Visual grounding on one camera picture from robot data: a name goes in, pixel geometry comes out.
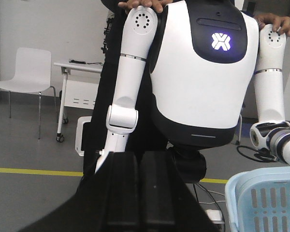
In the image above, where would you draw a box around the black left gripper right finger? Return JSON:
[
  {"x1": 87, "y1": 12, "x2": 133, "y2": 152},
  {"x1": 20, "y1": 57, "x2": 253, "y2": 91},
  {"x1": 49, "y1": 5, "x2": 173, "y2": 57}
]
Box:
[{"x1": 139, "y1": 151, "x2": 218, "y2": 232}]

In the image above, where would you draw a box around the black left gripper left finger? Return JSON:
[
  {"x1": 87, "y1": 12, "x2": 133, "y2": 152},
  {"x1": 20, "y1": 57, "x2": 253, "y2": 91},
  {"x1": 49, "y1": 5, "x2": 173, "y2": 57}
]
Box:
[{"x1": 22, "y1": 152, "x2": 139, "y2": 232}]

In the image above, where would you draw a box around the light blue plastic basket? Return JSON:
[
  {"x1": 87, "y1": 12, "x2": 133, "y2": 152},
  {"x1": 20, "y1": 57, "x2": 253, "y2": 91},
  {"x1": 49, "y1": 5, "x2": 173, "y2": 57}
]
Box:
[{"x1": 225, "y1": 166, "x2": 290, "y2": 232}]

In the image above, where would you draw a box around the white folding table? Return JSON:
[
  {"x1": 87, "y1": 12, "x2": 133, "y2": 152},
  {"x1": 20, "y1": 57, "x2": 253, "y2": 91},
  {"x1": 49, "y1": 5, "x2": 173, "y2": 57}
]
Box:
[{"x1": 54, "y1": 60, "x2": 102, "y2": 143}]

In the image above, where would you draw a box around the white black humanoid robot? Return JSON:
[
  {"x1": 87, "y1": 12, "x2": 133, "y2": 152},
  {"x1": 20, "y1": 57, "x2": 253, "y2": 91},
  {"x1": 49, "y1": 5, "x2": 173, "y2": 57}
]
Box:
[{"x1": 94, "y1": 0, "x2": 290, "y2": 184}]

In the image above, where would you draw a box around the white plastic chair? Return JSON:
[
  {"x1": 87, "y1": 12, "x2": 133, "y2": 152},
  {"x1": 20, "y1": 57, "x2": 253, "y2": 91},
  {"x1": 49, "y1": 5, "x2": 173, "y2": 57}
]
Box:
[{"x1": 0, "y1": 47, "x2": 59, "y2": 140}]

